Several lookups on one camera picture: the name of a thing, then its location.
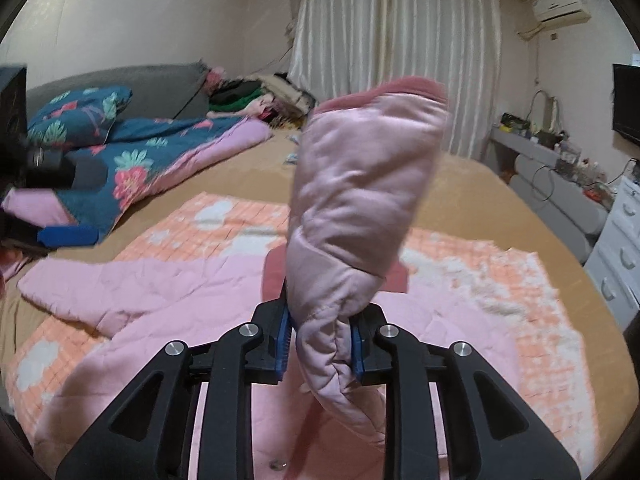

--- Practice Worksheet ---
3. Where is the white chest of drawers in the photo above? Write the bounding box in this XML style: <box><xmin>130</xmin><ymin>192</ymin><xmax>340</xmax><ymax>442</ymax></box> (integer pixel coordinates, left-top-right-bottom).
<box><xmin>582</xmin><ymin>177</ymin><xmax>640</xmax><ymax>331</ymax></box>

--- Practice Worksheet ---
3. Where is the clutter of small bottles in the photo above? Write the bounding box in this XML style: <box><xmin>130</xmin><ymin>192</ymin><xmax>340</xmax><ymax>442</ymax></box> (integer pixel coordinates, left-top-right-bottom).
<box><xmin>500</xmin><ymin>110</ymin><xmax>621</xmax><ymax>201</ymax></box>

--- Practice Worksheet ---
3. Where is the pile of mixed clothes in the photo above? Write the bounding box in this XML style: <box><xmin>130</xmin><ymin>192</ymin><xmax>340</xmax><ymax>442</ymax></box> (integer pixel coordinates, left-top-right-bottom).
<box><xmin>202</xmin><ymin>67</ymin><xmax>318</xmax><ymax>128</ymax></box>

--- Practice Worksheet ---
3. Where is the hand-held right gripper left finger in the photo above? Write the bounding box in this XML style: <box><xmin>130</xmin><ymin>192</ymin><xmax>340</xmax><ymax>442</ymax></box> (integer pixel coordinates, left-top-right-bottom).
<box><xmin>55</xmin><ymin>280</ymin><xmax>296</xmax><ymax>480</ymax></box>

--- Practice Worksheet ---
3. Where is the grey padded headboard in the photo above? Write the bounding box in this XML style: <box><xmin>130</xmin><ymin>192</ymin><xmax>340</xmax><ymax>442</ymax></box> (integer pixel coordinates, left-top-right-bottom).
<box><xmin>25</xmin><ymin>60</ymin><xmax>211</xmax><ymax>121</ymax></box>

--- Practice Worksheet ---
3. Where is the orange and white checked blanket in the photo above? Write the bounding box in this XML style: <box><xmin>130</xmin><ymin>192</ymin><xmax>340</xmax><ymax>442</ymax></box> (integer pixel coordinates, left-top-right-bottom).
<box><xmin>7</xmin><ymin>192</ymin><xmax>601</xmax><ymax>466</ymax></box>

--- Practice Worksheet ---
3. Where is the blue floral pillow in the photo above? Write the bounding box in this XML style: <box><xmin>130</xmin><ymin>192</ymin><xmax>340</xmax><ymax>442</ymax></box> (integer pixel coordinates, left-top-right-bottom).
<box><xmin>26</xmin><ymin>86</ymin><xmax>133</xmax><ymax>150</ymax></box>

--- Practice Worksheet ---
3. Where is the white air conditioner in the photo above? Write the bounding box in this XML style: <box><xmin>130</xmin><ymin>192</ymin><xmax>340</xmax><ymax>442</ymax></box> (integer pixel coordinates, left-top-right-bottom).
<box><xmin>530</xmin><ymin>0</ymin><xmax>591</xmax><ymax>23</ymax></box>

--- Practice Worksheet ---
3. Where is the grey bedside table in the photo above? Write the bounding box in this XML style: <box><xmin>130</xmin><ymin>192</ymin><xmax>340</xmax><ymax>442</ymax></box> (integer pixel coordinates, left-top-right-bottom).
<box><xmin>487</xmin><ymin>125</ymin><xmax>608</xmax><ymax>263</ymax></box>

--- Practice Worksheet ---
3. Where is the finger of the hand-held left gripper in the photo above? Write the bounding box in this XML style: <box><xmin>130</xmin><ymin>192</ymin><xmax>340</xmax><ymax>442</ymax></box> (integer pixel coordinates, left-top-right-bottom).
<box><xmin>25</xmin><ymin>149</ymin><xmax>108</xmax><ymax>192</ymax></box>
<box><xmin>0</xmin><ymin>210</ymin><xmax>99</xmax><ymax>252</ymax></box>

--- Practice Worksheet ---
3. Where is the black flat television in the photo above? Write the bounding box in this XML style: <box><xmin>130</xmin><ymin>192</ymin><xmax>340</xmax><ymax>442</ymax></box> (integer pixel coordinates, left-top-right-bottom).
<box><xmin>612</xmin><ymin>62</ymin><xmax>640</xmax><ymax>146</ymax></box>

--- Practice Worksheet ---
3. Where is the black cable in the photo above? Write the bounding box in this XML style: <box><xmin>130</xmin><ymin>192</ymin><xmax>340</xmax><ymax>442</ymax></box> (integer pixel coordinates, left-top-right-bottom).
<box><xmin>529</xmin><ymin>162</ymin><xmax>557</xmax><ymax>203</ymax></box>

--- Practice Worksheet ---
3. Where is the blue floral quilt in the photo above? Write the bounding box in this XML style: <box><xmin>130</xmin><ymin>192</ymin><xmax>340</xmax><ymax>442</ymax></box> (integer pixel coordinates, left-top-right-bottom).
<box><xmin>2</xmin><ymin>115</ymin><xmax>273</xmax><ymax>246</ymax></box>

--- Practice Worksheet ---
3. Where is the pink quilted jacket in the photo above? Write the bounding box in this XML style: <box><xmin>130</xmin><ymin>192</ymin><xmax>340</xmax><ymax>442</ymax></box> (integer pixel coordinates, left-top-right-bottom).
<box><xmin>17</xmin><ymin>76</ymin><xmax>521</xmax><ymax>476</ymax></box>

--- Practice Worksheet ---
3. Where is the white pleated curtain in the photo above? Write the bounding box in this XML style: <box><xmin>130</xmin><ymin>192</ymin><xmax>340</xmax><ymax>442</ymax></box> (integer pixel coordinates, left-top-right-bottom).
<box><xmin>287</xmin><ymin>0</ymin><xmax>501</xmax><ymax>161</ymax></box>

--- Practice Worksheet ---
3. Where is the bed with tan sheet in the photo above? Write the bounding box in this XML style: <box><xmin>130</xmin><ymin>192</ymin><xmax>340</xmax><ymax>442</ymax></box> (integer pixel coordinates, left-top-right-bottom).
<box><xmin>0</xmin><ymin>127</ymin><xmax>631</xmax><ymax>480</ymax></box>

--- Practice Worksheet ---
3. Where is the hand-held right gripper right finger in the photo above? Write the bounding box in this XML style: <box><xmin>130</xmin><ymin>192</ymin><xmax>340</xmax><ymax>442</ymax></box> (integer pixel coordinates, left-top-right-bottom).
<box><xmin>349</xmin><ymin>304</ymin><xmax>582</xmax><ymax>480</ymax></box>

